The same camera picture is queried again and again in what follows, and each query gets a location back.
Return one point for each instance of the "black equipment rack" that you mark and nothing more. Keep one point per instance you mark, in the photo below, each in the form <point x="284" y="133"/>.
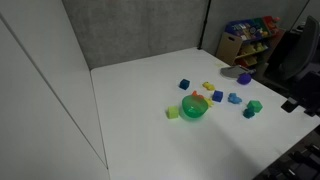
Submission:
<point x="296" y="160"/>

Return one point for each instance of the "gray flat object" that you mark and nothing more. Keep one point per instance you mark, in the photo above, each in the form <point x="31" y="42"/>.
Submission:
<point x="232" y="71"/>

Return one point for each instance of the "teal animal toy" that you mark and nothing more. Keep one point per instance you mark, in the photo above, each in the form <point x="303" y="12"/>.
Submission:
<point x="248" y="113"/>

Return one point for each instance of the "dark blue cube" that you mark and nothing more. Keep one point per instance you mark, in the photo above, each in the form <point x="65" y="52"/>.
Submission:
<point x="184" y="84"/>

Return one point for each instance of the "black table clamp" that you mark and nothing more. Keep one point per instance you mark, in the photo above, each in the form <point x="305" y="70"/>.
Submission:
<point x="289" y="104"/>

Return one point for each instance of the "blue horse shaped toy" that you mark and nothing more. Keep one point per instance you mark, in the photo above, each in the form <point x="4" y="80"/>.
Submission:
<point x="234" y="98"/>

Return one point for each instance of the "small yellow toy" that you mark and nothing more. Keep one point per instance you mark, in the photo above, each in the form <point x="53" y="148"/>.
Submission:
<point x="209" y="102"/>

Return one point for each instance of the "green cube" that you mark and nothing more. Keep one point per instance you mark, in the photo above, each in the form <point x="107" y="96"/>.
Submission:
<point x="255" y="106"/>

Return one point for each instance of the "yellow duck toy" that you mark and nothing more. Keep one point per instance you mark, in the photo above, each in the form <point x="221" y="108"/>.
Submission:
<point x="208" y="86"/>

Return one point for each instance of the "toy shelf with colourful bins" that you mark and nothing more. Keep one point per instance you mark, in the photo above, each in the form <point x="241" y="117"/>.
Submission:
<point x="248" y="40"/>

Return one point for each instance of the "yellow-green cube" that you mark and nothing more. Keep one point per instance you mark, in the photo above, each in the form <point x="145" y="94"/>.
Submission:
<point x="173" y="112"/>

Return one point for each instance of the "black vertical pole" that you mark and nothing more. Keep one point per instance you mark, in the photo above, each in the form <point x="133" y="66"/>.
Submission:
<point x="204" y="25"/>

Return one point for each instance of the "green translucent bowl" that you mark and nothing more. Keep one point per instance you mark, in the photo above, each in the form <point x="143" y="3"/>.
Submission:
<point x="194" y="107"/>

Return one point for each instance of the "orange toy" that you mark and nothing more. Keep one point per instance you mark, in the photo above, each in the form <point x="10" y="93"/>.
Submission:
<point x="196" y="94"/>

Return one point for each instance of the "purple round toy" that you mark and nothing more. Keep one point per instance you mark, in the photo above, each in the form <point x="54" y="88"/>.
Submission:
<point x="244" y="79"/>

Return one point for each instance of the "black office chair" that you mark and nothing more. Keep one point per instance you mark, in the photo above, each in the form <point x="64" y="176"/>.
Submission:
<point x="301" y="53"/>

